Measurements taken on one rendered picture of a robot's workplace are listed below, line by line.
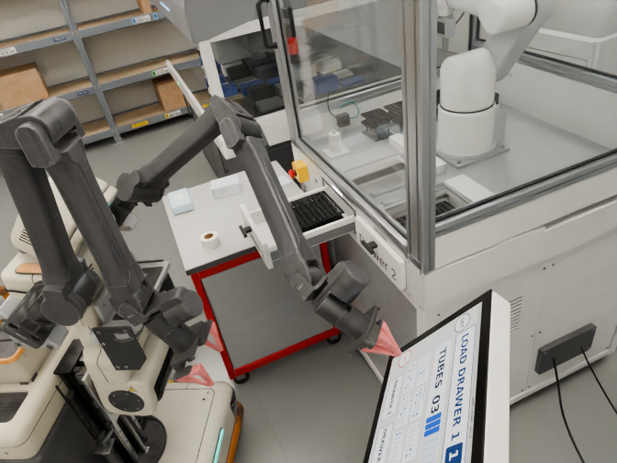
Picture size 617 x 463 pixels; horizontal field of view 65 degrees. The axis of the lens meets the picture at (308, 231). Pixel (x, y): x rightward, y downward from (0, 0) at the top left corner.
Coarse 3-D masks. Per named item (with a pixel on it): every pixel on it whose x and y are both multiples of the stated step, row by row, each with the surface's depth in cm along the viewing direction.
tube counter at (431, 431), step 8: (440, 392) 81; (432, 400) 82; (440, 400) 80; (432, 408) 80; (440, 408) 79; (432, 416) 79; (440, 416) 77; (424, 424) 80; (432, 424) 78; (440, 424) 76; (424, 432) 78; (432, 432) 76; (440, 432) 75; (424, 440) 77; (432, 440) 75; (424, 448) 76; (432, 448) 74; (424, 456) 74; (432, 456) 73
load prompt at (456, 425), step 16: (464, 336) 86; (464, 352) 83; (464, 368) 80; (464, 384) 77; (448, 400) 78; (464, 400) 74; (448, 416) 75; (464, 416) 72; (448, 432) 73; (464, 432) 70; (448, 448) 71; (464, 448) 68
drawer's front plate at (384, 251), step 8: (360, 216) 160; (360, 224) 158; (368, 224) 156; (360, 232) 161; (368, 232) 154; (368, 240) 156; (376, 240) 149; (376, 248) 152; (384, 248) 146; (384, 256) 148; (392, 256) 142; (384, 264) 150; (392, 264) 144; (400, 264) 139; (392, 272) 146; (400, 272) 140; (392, 280) 148; (400, 280) 142; (400, 288) 144
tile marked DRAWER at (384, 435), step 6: (384, 426) 91; (390, 426) 89; (378, 432) 91; (384, 432) 90; (390, 432) 88; (378, 438) 90; (384, 438) 88; (378, 444) 89; (384, 444) 87; (378, 450) 87; (384, 450) 86; (378, 456) 86; (384, 456) 84; (372, 462) 87; (378, 462) 85; (384, 462) 83
